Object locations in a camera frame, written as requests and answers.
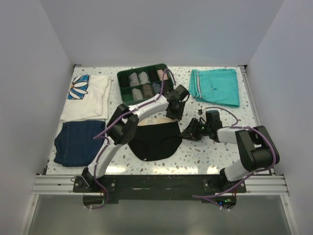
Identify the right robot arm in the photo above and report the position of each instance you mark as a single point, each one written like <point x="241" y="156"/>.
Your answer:
<point x="256" y="148"/>

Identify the light grey rolled sock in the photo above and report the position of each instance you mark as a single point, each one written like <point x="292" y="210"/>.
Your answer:
<point x="143" y="78"/>

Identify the navy blue garment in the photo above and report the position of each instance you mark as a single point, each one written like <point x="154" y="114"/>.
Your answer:
<point x="75" y="146"/>

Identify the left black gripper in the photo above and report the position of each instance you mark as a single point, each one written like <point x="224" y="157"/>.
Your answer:
<point x="178" y="115"/>

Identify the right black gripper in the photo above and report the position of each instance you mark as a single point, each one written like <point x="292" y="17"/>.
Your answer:
<point x="190" y="131"/>

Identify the brown rolled sock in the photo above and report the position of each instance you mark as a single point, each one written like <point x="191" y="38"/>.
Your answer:
<point x="147" y="91"/>

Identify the striped rolled sock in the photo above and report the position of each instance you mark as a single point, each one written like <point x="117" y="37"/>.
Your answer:
<point x="157" y="88"/>

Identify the teal folded shorts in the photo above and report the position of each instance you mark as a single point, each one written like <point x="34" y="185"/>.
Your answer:
<point x="219" y="86"/>

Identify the white daisy print shirt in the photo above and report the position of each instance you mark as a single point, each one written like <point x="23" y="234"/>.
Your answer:
<point x="87" y="98"/>

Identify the beige grey rolled sock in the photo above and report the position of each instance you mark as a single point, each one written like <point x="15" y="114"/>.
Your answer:
<point x="137" y="94"/>

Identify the black underwear beige waistband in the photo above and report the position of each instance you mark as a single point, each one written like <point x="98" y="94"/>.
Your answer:
<point x="156" y="139"/>

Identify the pink rolled underwear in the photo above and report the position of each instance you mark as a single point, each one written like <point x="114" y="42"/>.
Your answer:
<point x="162" y="75"/>

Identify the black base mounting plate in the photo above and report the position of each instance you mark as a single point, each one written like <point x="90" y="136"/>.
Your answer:
<point x="110" y="189"/>

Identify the green divided organizer tray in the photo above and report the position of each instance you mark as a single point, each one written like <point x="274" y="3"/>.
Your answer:
<point x="151" y="70"/>

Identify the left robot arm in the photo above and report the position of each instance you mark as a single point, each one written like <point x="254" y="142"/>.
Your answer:
<point x="122" y="127"/>

